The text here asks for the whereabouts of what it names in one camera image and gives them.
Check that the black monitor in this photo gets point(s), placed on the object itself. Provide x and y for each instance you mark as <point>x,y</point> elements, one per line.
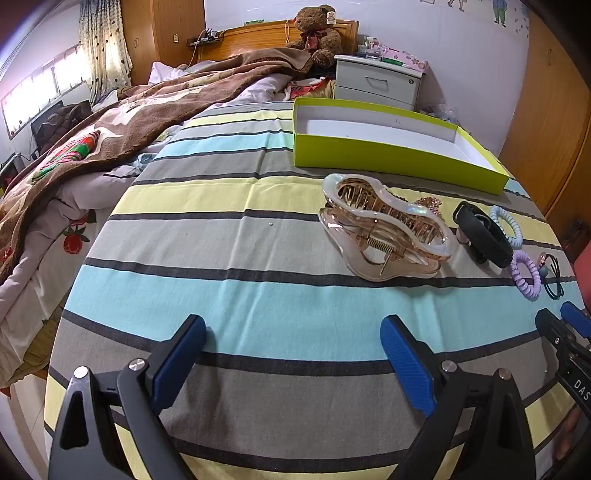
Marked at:
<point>44,122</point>

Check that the dotted curtain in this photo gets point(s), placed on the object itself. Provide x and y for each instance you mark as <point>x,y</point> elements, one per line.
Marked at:
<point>104,46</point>

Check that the clear plastic container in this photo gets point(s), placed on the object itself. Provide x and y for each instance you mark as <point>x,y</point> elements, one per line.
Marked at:
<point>369,46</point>

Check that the black wrist band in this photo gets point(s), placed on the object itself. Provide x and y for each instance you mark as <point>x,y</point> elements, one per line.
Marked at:
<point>489,244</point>

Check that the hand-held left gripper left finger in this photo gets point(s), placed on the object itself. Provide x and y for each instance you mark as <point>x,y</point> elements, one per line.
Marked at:
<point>182,355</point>

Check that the power strip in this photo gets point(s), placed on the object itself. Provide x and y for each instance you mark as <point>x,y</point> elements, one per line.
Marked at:
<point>203,40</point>

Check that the large translucent pink hair claw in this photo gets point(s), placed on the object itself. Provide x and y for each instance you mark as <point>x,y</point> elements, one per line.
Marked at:
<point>351,240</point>

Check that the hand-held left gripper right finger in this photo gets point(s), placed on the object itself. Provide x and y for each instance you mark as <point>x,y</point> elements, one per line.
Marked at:
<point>406,364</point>

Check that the white nightstand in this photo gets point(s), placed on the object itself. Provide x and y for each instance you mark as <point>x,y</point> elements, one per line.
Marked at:
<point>378,83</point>

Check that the wooden wardrobe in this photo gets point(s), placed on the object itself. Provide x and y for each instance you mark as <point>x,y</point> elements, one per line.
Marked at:
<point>161,37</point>
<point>545,115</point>

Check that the brown blanket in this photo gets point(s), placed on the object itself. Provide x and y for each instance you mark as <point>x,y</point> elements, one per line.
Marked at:
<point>138,115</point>

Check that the wooden headboard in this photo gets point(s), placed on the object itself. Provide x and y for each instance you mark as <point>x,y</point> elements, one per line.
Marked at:
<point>258,39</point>

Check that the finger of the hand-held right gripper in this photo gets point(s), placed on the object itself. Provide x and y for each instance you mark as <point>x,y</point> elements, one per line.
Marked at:
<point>554,328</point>
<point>575,316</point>

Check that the olive printed pillow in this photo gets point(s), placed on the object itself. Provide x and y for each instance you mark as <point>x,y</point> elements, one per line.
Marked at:
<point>309,87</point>

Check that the green cardboard box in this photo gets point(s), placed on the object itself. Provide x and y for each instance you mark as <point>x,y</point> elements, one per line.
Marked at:
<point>369,157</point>

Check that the cartoon wall sticker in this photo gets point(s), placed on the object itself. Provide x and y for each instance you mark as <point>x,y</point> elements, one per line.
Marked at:
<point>501,11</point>

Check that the pink floral box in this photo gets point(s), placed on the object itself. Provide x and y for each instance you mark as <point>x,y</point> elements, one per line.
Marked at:
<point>406,57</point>

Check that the brown teddy bear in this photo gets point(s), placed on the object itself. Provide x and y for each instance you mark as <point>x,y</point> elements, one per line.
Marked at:
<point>318,32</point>

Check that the window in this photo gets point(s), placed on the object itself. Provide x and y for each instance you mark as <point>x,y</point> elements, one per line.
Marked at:
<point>41,83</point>

